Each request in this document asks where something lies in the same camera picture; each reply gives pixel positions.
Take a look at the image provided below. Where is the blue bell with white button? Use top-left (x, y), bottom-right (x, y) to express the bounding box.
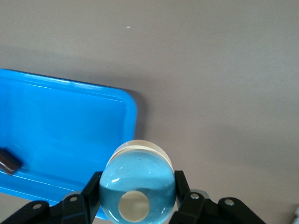
top-left (99, 139), bottom-right (177, 224)

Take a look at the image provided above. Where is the blue plastic tray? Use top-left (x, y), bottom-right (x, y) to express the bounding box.
top-left (0, 69), bottom-right (138, 220)

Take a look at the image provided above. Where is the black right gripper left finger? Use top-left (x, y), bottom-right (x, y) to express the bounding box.
top-left (0, 172), bottom-right (103, 224)

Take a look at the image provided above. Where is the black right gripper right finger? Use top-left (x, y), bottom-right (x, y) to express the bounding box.
top-left (169, 170), bottom-right (267, 224)

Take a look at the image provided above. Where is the brown electrolytic capacitor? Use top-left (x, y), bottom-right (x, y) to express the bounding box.
top-left (0, 147), bottom-right (23, 175)

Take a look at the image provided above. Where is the brown table cover sheet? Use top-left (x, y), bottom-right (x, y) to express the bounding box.
top-left (0, 0), bottom-right (299, 224)

